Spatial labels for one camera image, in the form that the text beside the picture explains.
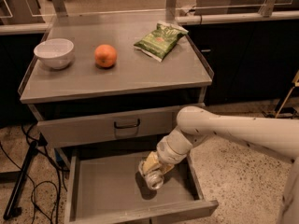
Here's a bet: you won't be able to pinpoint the grey metal drawer cabinet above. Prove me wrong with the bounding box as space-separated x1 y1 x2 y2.
17 9 215 173

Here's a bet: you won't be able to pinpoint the grey closed upper drawer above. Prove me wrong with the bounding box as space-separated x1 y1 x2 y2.
36 102 206 149

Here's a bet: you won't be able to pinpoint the black tripod leg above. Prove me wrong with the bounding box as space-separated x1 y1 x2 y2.
3 141 37 220

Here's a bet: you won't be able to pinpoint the green chip bag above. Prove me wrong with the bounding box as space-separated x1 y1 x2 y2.
134 21 188 62

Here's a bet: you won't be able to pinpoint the grey open lower drawer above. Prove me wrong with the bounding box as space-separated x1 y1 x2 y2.
64 138 218 224

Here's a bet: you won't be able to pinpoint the black floor cables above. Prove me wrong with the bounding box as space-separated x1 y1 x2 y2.
0 123 69 224

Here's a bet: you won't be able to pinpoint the white ceramic bowl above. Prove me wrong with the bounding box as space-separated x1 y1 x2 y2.
34 38 75 69

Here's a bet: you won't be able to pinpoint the orange fruit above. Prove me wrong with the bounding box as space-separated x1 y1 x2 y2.
94 45 117 68

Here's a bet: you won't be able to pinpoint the silver green 7up can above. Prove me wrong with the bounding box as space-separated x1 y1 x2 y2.
138 160 164 190

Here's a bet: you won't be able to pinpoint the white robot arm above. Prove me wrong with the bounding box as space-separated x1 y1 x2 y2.
138 106 299 224

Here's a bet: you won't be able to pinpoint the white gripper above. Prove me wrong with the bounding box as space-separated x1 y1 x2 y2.
142 135 189 175

